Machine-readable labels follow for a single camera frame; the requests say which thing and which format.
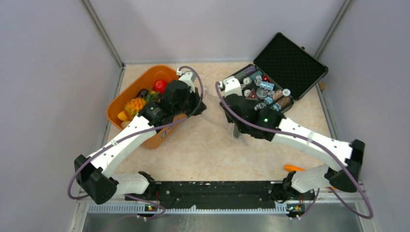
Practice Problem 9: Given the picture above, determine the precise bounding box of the small yellow toy fruit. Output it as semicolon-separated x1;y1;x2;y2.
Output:
117;111;128;121

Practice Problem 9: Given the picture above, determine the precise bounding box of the toy eggplant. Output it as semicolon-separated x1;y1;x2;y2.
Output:
136;89;149;99

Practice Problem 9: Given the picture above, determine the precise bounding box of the orange plastic basket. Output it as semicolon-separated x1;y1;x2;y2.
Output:
106;65;178;149

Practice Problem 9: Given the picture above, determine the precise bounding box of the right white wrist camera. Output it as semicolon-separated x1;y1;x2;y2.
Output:
219;76;243;97

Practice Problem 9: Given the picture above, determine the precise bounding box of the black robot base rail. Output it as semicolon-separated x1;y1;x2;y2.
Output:
125;181;315;210

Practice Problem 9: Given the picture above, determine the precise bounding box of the purple cable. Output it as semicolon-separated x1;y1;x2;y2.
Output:
66;65;205;220
214;81;374;219

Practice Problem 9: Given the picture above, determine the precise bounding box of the red toy tomato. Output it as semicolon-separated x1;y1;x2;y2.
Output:
152;80;168;94

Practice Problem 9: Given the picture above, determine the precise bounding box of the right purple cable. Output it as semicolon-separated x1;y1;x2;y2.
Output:
214;81;374;219

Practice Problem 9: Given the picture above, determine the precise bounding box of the clear zip top bag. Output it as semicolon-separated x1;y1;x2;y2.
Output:
201;86;249;146

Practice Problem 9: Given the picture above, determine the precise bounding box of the black poker chip case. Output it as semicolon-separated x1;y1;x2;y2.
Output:
231;32;328;128

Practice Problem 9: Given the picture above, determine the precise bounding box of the toy pineapple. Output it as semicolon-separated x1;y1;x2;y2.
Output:
123;90;160;120

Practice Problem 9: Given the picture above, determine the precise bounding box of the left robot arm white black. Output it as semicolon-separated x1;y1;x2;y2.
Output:
67;79;206;204

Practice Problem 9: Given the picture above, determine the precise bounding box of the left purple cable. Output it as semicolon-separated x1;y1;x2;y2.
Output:
66;65;205;220

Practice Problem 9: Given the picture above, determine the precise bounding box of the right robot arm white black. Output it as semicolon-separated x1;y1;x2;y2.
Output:
220;94;367;200

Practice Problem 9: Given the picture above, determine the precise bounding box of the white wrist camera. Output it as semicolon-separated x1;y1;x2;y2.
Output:
176;70;196;93
219;76;243;97

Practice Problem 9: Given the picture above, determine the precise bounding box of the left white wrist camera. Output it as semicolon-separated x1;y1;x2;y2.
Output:
176;70;196;93

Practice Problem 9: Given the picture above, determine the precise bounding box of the orange handled tool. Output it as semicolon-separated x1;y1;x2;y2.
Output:
284;164;305;172

